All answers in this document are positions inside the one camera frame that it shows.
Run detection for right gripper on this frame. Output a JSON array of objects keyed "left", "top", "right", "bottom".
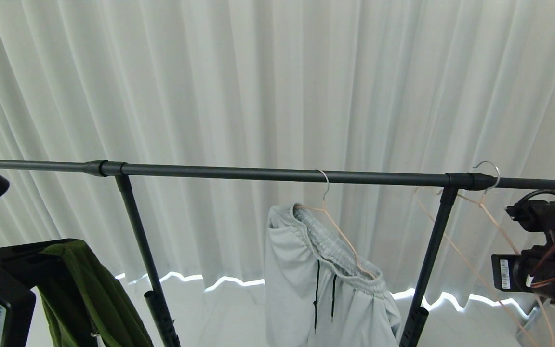
[{"left": 492, "top": 243, "right": 555, "bottom": 309}]

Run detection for pink clothes hanger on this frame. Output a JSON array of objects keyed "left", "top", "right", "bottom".
[
  {"left": 294, "top": 169, "right": 379, "bottom": 281},
  {"left": 415, "top": 160, "right": 555, "bottom": 347}
]

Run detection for green garment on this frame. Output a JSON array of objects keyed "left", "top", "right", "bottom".
[{"left": 37, "top": 240, "right": 155, "bottom": 347}]

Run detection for pale grey shorts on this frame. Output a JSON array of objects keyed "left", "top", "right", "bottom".
[{"left": 264, "top": 202, "right": 403, "bottom": 347}]

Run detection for black clothes rack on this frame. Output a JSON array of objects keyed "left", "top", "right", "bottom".
[{"left": 0, "top": 158, "right": 555, "bottom": 347}]

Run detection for white curtain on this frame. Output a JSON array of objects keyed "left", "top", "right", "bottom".
[{"left": 0, "top": 0, "right": 555, "bottom": 314}]

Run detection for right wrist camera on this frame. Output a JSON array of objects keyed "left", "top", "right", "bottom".
[{"left": 505, "top": 198, "right": 555, "bottom": 238}]

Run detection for black cable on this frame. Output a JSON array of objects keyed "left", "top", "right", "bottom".
[{"left": 518, "top": 189, "right": 555, "bottom": 207}]

